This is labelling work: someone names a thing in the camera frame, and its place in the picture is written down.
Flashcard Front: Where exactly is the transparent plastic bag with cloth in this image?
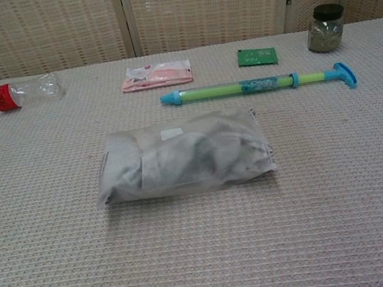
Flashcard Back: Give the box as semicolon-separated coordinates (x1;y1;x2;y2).
86;102;281;210

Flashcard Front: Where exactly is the blue and green water pump toy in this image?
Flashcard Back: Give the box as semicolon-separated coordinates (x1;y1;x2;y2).
158;60;360;120

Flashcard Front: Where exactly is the pink and white packet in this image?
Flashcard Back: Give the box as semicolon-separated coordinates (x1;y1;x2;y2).
118;57;196;94

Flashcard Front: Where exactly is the woven tablecloth with fringe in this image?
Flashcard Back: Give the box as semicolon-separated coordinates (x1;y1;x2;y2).
0;17;383;287

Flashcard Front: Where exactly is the green flat sachet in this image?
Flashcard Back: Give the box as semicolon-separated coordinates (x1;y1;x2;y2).
236;43;280;70

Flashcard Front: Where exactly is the woven folding screen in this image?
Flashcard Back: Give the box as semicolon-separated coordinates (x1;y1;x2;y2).
0;0;383;81

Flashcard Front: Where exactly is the glass jar with black lid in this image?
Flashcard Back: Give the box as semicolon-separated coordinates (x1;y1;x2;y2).
302;1;351;56

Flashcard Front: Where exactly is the empty clear plastic cola bottle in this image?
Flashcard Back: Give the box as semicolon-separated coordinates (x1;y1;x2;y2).
0;70;66;114

